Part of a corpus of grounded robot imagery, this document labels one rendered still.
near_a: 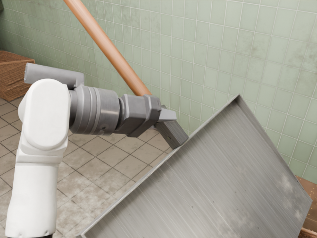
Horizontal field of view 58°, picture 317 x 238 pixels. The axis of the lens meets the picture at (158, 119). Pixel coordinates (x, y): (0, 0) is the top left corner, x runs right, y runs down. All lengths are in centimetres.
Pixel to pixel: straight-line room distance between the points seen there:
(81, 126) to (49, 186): 11
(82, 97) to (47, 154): 11
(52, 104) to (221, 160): 40
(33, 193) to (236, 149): 48
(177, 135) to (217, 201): 17
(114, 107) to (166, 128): 13
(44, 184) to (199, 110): 184
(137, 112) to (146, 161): 180
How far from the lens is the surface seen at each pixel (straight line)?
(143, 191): 55
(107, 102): 51
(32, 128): 46
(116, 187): 214
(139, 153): 239
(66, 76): 53
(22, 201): 48
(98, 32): 64
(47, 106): 46
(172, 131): 59
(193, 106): 224
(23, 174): 48
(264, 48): 183
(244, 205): 70
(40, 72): 52
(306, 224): 134
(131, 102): 53
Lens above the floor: 156
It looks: 34 degrees down
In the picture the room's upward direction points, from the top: straight up
